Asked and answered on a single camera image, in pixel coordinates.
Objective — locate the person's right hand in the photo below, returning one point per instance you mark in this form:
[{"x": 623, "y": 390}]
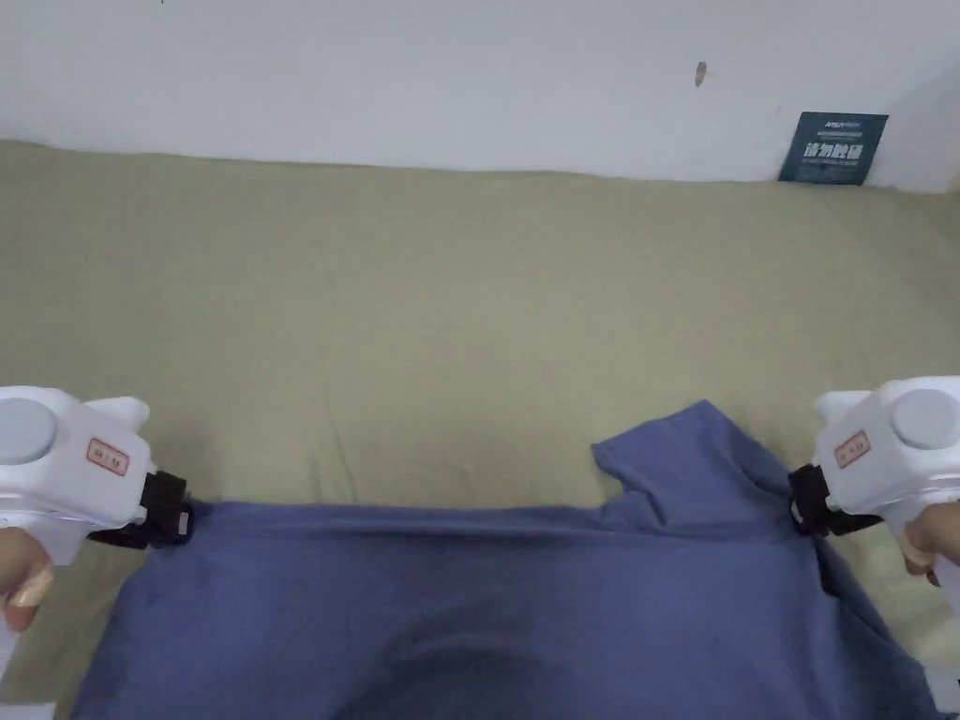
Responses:
[{"x": 937, "y": 540}]

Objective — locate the dark blue shirt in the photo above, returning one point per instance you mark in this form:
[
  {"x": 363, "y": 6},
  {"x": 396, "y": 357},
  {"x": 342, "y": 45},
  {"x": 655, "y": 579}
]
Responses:
[{"x": 465, "y": 600}]

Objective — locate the person's left hand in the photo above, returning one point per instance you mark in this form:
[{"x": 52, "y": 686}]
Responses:
[{"x": 21, "y": 570}]

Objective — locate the dark teal card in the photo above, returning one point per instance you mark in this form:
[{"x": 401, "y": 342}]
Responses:
[{"x": 831, "y": 150}]

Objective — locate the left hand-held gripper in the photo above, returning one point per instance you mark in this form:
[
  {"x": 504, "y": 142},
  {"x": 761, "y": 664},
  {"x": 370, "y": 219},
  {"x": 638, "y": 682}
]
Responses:
[{"x": 67, "y": 457}]

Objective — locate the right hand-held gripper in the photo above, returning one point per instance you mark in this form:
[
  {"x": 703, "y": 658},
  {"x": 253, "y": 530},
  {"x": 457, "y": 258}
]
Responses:
[{"x": 892, "y": 457}]

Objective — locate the bed with beige sheet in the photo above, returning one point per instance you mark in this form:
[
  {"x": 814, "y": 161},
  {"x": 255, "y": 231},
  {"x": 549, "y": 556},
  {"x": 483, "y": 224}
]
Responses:
[{"x": 375, "y": 262}]

